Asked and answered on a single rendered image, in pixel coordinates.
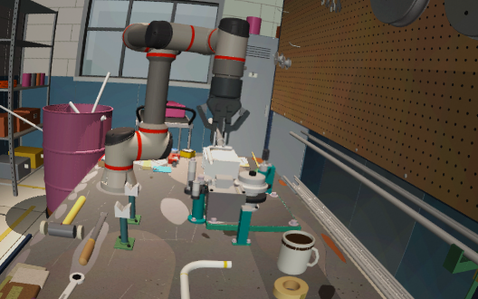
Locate white mug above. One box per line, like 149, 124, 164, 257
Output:
276, 230, 320, 276

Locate green stand white V-block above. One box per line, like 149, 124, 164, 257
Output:
123, 181, 143, 227
112, 200, 137, 252

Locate brown notebook stack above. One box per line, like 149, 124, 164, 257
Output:
0, 263, 52, 299

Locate white wrench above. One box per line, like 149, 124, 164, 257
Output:
58, 272, 86, 299

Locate short grey tube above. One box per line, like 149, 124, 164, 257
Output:
186, 159, 199, 185

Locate grey round bend die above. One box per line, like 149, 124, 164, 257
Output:
236, 169, 271, 205

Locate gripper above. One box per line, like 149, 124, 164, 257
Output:
196, 75, 252, 145

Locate magenta drum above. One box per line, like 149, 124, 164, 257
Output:
41, 102, 115, 217

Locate pink toolbox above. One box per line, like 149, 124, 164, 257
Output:
164, 100, 187, 120

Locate yellow-handled grey mallet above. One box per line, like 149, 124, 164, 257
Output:
38, 195, 88, 241

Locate grey round disc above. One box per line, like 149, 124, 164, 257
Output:
368, 0, 432, 28
443, 0, 478, 43

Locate bent white tube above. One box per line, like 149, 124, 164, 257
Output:
179, 259, 234, 299

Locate green and grey tube bender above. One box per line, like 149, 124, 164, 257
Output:
186, 145, 302, 246

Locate grey bench edge rail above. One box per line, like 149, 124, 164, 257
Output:
282, 174, 415, 299

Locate grey metal cabinet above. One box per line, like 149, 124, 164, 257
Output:
225, 33, 280, 159

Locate grey pegboard hook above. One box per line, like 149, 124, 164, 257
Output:
273, 52, 293, 72

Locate window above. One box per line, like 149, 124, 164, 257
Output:
74, 0, 225, 89

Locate grey box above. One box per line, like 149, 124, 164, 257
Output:
0, 154, 33, 181

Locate long white tube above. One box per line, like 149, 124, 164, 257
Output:
0, 104, 45, 133
91, 71, 112, 114

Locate green wall bracket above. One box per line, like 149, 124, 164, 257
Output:
442, 243, 478, 275

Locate long grey tube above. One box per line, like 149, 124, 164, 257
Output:
288, 130, 478, 271
300, 130, 478, 255

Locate magenta cylinder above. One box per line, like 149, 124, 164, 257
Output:
245, 15, 263, 36

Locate tan tape roll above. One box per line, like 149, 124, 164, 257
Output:
272, 275, 311, 299

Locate wooden-handled file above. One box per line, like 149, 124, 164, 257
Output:
77, 211, 110, 267

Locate brown pegboard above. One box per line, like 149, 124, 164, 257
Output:
270, 0, 478, 236

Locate grey metal shelf unit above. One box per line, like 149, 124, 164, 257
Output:
0, 0, 59, 198

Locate white clamp block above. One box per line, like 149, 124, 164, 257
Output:
201, 145, 243, 180

